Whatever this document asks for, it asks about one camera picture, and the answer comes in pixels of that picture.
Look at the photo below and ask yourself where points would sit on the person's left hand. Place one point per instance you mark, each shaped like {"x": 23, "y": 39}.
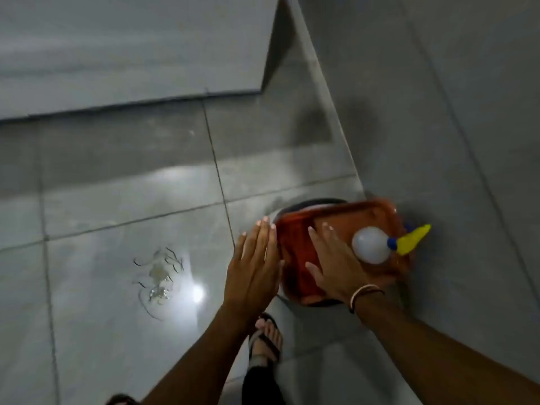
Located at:
{"x": 251, "y": 278}

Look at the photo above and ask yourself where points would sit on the person's right hand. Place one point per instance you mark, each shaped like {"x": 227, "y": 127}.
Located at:
{"x": 339, "y": 267}

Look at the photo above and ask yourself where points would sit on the person's right middle finger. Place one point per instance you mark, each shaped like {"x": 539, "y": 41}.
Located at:
{"x": 328, "y": 236}

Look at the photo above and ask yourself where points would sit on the person's left little finger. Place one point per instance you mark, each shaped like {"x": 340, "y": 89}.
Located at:
{"x": 240, "y": 246}

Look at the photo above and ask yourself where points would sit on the person's right thumb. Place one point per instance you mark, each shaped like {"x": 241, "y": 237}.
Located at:
{"x": 314, "y": 274}

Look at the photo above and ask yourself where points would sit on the person's left middle finger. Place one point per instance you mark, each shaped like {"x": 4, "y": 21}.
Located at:
{"x": 263, "y": 238}

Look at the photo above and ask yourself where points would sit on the orange plastic tray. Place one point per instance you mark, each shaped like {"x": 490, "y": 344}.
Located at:
{"x": 297, "y": 253}

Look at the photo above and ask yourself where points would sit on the person's right forearm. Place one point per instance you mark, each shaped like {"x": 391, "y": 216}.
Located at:
{"x": 438, "y": 362}

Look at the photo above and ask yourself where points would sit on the person's left forearm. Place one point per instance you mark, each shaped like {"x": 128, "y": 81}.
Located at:
{"x": 202, "y": 362}

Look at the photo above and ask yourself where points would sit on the black round bin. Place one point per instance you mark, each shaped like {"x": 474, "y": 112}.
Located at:
{"x": 314, "y": 202}

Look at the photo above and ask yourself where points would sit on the white bottle with yellow nozzle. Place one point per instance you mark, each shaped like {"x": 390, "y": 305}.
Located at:
{"x": 371, "y": 245}

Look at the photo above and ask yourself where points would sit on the person's right foot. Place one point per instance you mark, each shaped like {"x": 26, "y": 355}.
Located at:
{"x": 270, "y": 333}

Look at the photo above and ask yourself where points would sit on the black sandal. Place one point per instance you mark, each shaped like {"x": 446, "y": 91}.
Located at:
{"x": 263, "y": 339}
{"x": 121, "y": 400}

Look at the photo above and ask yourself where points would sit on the black trouser leg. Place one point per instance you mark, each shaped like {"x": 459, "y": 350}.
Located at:
{"x": 261, "y": 388}

